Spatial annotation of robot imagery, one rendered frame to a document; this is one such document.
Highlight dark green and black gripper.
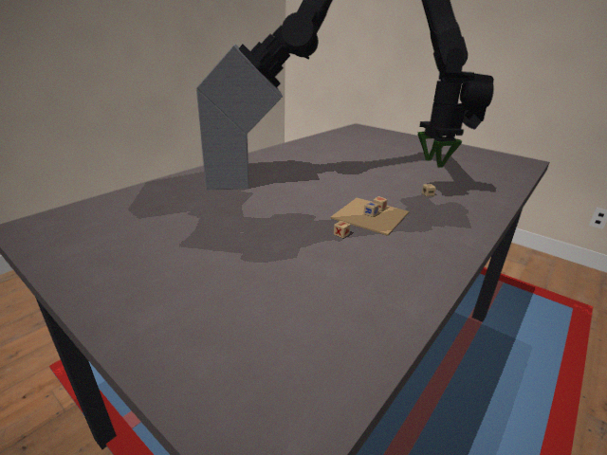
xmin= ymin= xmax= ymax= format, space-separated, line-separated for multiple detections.
xmin=418 ymin=102 xmax=464 ymax=168

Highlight tan flat mat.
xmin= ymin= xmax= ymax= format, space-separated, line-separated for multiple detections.
xmin=331 ymin=198 xmax=409 ymax=236

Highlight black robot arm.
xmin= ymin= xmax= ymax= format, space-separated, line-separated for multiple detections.
xmin=238 ymin=0 xmax=494 ymax=130

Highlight tan letter block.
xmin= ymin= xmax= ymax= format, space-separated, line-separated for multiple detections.
xmin=363 ymin=202 xmax=379 ymax=217
xmin=422 ymin=184 xmax=436 ymax=196
xmin=373 ymin=197 xmax=387 ymax=211
xmin=334 ymin=221 xmax=350 ymax=238

